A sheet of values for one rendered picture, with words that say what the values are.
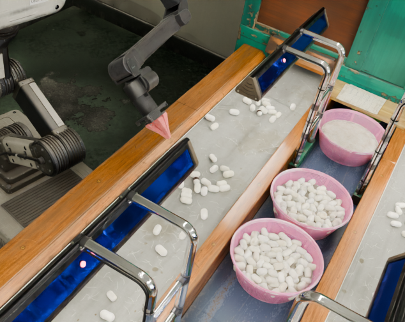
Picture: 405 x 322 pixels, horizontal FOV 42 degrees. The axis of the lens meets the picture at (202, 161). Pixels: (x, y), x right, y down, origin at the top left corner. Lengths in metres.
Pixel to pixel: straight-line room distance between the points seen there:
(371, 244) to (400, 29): 0.89
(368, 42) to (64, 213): 1.35
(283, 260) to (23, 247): 0.71
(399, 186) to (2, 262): 1.29
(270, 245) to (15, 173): 0.96
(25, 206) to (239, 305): 0.86
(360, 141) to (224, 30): 1.67
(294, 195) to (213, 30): 2.00
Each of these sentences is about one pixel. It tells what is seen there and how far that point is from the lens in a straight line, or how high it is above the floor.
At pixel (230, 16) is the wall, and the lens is 3.46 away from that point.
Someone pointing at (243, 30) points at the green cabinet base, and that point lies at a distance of 2.42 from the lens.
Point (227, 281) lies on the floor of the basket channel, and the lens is 1.55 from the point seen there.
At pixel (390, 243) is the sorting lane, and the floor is 0.74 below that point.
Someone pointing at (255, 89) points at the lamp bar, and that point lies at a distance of 1.54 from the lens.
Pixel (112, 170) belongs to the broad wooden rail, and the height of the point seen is 0.76.
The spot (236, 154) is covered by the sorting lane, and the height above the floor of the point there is 0.74.
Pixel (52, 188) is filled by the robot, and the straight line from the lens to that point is 2.02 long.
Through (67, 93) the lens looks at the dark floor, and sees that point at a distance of 3.29.
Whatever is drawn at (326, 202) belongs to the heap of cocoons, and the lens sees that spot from 1.76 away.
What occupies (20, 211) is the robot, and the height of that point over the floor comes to 0.47.
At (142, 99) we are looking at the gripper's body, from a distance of 1.60.
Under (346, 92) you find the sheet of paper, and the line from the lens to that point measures 2.26.
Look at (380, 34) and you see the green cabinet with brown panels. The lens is 2.23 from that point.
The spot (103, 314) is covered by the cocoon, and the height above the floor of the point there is 0.76.
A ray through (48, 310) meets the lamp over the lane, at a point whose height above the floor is 1.07.
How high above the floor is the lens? 1.91
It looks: 41 degrees down
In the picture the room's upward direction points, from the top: 12 degrees clockwise
